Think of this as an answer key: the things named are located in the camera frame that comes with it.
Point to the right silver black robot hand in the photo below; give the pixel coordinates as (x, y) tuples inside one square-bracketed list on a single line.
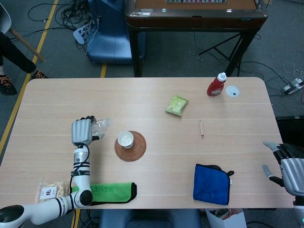
[(293, 174)]

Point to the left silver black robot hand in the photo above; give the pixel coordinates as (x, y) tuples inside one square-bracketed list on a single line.
[(82, 131)]

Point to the transparent plastic bottle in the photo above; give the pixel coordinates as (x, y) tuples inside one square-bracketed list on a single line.
[(102, 127)]

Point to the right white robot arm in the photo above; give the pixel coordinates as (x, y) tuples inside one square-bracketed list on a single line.
[(299, 211)]

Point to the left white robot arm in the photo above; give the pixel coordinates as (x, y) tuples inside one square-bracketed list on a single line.
[(82, 175)]

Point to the white floral paper cup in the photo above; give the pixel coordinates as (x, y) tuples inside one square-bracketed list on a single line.
[(125, 139)]

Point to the brown woven round coaster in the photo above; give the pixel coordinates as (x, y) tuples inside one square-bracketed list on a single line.
[(135, 152)]

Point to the red bottle white cap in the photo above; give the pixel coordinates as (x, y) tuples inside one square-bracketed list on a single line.
[(215, 89)]

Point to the black box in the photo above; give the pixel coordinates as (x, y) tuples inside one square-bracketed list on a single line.
[(291, 129)]

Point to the clear packet of snacks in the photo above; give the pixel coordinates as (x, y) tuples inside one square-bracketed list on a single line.
[(51, 191)]

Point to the green folded towel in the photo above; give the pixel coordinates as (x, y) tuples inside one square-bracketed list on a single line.
[(111, 192)]

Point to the black shoe orange laces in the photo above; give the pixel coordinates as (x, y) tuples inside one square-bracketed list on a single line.
[(39, 75), (7, 85)]

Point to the white paper bag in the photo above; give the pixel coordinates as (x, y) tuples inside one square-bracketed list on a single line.
[(235, 219)]

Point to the blue folded towel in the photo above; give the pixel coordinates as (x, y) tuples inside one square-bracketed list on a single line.
[(210, 184)]

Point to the grey power strip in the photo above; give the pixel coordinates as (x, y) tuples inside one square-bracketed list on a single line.
[(293, 86)]

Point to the white power strip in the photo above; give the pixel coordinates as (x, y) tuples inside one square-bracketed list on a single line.
[(80, 34)]

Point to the green snack bag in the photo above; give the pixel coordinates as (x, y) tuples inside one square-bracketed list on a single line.
[(176, 105)]

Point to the blue machine base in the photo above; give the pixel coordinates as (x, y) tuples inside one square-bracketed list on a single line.
[(111, 35)]

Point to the wooden chair leg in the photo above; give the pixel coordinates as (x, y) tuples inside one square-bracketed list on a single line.
[(28, 46)]

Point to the beige pen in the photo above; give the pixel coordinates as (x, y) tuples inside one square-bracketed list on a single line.
[(201, 129)]

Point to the person's leg black trousers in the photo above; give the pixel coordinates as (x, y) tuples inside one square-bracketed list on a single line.
[(14, 54)]

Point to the white chair seat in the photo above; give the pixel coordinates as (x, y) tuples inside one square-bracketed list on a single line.
[(4, 19)]

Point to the black tripod stand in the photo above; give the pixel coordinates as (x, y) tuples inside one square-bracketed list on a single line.
[(219, 51)]

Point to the dark brown mahjong table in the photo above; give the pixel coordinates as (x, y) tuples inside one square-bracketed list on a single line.
[(194, 17)]

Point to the row of face-up mahjong tiles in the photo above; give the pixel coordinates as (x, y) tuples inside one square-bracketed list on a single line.
[(194, 1)]

